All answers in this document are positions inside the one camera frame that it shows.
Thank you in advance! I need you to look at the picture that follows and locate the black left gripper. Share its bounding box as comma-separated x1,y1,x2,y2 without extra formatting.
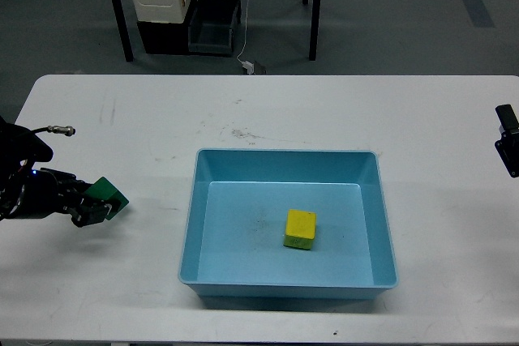
15,168,119,228

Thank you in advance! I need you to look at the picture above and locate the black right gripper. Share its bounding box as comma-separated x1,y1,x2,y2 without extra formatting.
495,105,518,178

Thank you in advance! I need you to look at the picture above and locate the green block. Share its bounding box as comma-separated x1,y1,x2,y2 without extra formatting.
84,177,129,220

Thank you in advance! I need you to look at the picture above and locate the yellow block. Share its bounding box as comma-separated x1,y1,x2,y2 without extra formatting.
283,209,317,250

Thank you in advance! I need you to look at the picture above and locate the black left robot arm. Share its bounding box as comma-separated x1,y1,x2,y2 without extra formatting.
1,120,129,228

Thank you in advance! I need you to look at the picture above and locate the light blue plastic box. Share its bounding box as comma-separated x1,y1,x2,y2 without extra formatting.
179,149,398,299

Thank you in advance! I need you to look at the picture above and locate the black box under crate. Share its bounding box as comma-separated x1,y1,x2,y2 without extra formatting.
137,6,195,55

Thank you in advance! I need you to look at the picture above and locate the black table leg left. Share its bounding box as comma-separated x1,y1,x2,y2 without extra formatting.
111,0,134,62

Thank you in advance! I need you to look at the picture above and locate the white power adapter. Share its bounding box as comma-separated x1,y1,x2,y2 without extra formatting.
241,61,255,75

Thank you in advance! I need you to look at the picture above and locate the dark grey storage bin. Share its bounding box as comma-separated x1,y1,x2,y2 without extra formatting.
188,0,242,57

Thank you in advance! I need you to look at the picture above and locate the white cable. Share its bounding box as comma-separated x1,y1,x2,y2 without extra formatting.
190,0,252,64

